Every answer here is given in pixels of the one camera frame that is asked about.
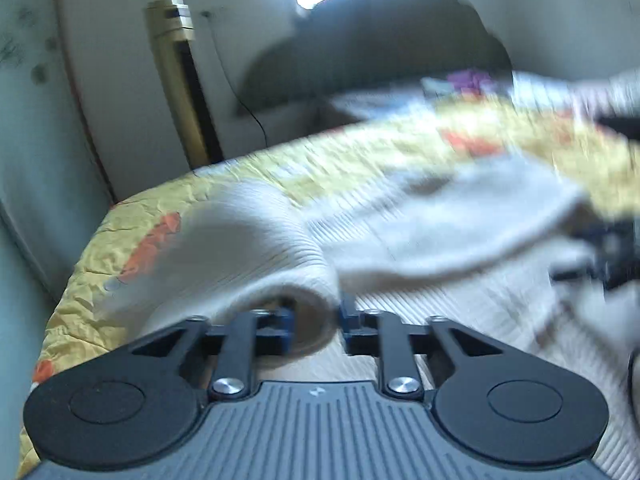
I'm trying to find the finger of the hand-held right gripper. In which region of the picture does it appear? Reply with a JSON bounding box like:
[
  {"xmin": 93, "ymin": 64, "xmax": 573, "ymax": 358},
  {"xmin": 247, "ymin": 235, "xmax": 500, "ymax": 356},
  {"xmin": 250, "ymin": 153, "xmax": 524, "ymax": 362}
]
[{"xmin": 549, "ymin": 215, "xmax": 640, "ymax": 292}]

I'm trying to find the gold tower air conditioner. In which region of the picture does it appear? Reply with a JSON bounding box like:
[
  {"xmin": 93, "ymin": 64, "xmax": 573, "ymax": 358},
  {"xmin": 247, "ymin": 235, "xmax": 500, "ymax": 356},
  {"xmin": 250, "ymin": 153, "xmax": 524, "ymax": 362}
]
[{"xmin": 144, "ymin": 0, "xmax": 225, "ymax": 171}]

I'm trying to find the grey printed pillow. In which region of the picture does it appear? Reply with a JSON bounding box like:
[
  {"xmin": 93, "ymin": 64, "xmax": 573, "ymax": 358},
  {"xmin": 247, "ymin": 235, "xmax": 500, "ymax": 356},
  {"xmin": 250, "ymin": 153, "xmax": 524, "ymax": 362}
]
[{"xmin": 327, "ymin": 87, "xmax": 441, "ymax": 123}]

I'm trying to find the purple cloth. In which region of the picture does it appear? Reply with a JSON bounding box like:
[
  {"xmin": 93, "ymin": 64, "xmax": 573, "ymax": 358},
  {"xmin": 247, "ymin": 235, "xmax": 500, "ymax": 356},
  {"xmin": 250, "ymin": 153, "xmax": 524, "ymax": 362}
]
[{"xmin": 446, "ymin": 69, "xmax": 496, "ymax": 96}]

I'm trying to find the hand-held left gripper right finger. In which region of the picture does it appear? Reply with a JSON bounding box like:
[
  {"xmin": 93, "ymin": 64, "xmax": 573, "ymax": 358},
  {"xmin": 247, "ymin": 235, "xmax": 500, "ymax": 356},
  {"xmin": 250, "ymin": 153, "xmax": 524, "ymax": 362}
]
[{"xmin": 337, "ymin": 294, "xmax": 506, "ymax": 402}]

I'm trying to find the cream ribbed knit sweater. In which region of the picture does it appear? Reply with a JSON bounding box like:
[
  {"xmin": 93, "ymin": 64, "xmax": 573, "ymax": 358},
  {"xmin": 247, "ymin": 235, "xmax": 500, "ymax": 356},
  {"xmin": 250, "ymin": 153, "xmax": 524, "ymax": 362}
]
[{"xmin": 97, "ymin": 157, "xmax": 640, "ymax": 480}]

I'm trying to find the dark cloud-shaped headboard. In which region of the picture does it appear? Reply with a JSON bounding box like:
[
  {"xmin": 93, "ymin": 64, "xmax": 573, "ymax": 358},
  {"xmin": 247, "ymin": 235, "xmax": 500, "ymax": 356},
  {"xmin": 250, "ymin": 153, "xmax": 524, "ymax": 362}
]
[{"xmin": 234, "ymin": 0, "xmax": 515, "ymax": 118}]

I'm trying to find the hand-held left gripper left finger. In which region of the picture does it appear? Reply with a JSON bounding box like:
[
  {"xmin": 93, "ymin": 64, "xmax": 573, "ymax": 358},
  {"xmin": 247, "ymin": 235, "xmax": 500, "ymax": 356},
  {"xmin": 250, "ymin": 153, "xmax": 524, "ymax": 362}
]
[{"xmin": 127, "ymin": 306, "xmax": 296, "ymax": 402}]

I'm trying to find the yellow quilt with orange patches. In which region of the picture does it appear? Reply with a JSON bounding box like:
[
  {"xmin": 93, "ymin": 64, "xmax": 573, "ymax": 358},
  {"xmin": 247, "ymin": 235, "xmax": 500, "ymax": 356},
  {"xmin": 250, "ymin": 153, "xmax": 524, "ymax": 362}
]
[{"xmin": 15, "ymin": 94, "xmax": 640, "ymax": 480}]

